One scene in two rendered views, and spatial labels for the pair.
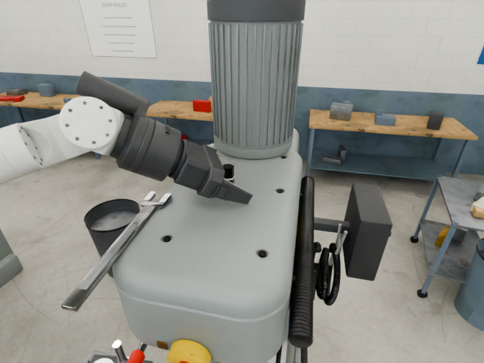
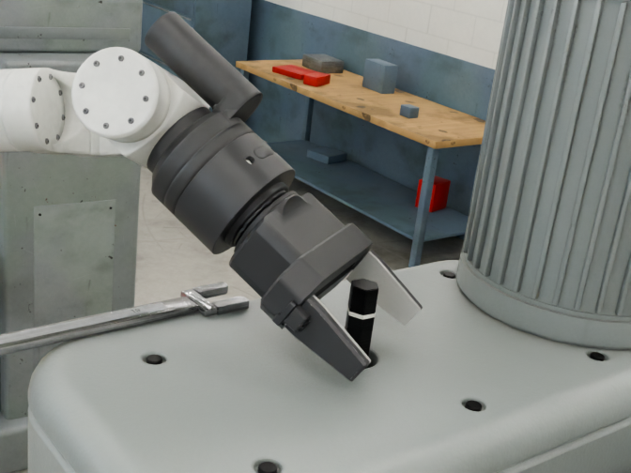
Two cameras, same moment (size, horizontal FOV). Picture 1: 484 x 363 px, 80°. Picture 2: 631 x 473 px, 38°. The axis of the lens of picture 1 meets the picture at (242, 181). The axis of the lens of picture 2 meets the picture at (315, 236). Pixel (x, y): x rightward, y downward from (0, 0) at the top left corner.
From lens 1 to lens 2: 33 cm
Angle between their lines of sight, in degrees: 36
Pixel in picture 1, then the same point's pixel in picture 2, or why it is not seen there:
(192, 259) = (146, 405)
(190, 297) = (84, 455)
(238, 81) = (516, 114)
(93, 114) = (125, 80)
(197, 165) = (274, 243)
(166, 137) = (241, 166)
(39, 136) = not seen: hidden behind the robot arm
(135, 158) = (170, 182)
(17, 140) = (24, 90)
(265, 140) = (552, 288)
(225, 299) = not seen: outside the picture
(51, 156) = (75, 139)
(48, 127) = not seen: hidden behind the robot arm
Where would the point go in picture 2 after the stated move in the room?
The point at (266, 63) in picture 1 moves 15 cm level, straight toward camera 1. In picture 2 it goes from (592, 91) to (472, 107)
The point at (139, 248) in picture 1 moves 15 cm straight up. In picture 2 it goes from (98, 348) to (104, 146)
